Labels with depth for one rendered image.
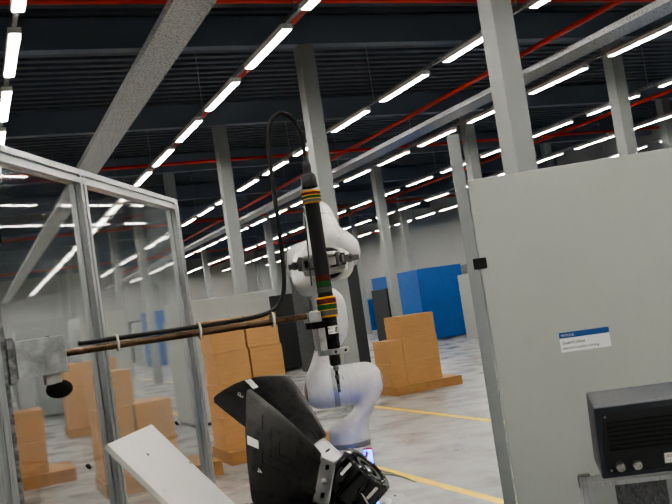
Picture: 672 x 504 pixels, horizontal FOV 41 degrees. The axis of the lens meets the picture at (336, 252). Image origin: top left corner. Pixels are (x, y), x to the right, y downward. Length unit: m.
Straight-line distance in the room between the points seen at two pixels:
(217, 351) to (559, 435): 6.67
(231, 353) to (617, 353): 6.78
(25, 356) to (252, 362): 8.45
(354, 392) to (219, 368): 7.47
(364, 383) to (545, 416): 1.34
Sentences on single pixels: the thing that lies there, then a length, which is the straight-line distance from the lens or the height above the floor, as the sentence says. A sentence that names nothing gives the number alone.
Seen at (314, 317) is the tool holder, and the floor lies 1.55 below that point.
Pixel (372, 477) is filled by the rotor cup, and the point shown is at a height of 1.21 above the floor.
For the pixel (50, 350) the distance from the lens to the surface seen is 1.76.
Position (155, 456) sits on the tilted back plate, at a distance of 1.97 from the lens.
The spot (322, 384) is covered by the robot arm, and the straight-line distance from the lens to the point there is 2.62.
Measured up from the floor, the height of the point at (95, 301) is 1.67.
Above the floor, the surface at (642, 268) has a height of 1.53.
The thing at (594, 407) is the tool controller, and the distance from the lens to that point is 2.30.
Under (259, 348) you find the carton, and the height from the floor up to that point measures 1.20.
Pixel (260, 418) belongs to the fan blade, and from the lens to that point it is 1.71.
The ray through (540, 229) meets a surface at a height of 1.75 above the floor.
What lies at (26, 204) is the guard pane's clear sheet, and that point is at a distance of 2.33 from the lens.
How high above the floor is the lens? 1.57
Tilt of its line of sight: 3 degrees up
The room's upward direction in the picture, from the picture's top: 8 degrees counter-clockwise
